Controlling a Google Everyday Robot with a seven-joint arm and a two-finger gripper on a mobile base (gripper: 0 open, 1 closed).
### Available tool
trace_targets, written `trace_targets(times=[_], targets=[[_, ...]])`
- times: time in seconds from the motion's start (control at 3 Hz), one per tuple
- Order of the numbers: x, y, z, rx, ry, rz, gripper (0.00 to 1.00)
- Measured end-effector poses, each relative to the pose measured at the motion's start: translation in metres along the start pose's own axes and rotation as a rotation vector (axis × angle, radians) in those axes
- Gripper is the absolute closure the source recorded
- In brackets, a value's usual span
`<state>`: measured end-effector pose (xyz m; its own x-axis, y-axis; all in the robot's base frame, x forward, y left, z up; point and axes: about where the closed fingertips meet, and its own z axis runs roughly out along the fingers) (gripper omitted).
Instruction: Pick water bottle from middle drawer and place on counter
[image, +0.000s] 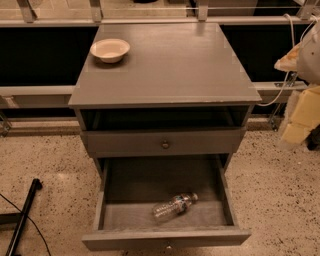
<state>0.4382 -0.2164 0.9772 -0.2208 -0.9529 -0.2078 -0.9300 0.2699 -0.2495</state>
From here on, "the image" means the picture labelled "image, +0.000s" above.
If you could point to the closed grey upper drawer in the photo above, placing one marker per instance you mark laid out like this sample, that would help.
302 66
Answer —
100 144

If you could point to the grey wooden cabinet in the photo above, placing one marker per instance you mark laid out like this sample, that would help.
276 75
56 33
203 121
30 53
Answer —
182 76

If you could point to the white ceramic bowl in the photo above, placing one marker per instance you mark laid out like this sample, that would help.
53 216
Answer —
110 50

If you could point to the metal railing frame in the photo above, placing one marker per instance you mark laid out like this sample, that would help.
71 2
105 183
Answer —
44 42

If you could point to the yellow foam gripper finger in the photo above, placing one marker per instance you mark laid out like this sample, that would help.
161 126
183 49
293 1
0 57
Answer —
289 61
302 116

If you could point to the clear plastic water bottle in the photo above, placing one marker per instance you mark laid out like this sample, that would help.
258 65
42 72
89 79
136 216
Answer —
176 206

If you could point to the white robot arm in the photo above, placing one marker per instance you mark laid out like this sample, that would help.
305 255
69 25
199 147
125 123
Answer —
308 63

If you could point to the open grey middle drawer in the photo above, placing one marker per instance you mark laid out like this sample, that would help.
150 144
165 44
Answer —
132 186

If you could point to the round metal drawer knob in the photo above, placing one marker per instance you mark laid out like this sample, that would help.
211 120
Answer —
165 145

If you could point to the black stand leg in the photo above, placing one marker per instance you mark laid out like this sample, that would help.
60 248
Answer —
18 219

